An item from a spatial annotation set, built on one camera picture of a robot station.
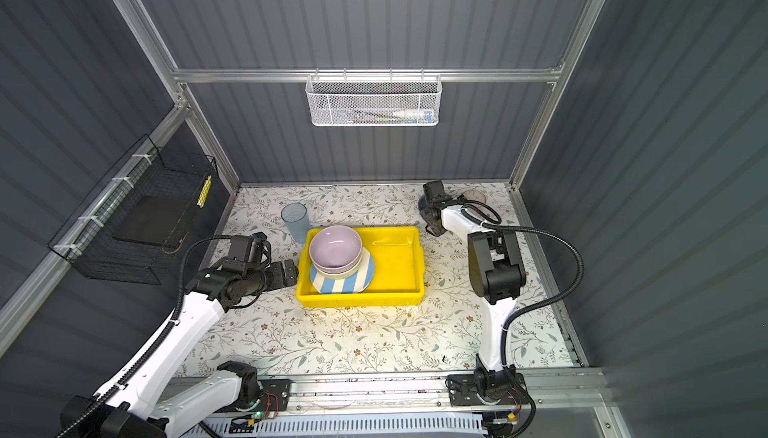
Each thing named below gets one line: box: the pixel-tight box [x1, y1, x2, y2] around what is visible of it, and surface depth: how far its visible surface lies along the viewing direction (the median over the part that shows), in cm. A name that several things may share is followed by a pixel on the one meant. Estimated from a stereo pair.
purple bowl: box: [308, 225, 363, 275], surface depth 91 cm
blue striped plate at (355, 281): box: [310, 247, 375, 294], surface depth 90 cm
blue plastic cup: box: [280, 202, 311, 244], surface depth 98 cm
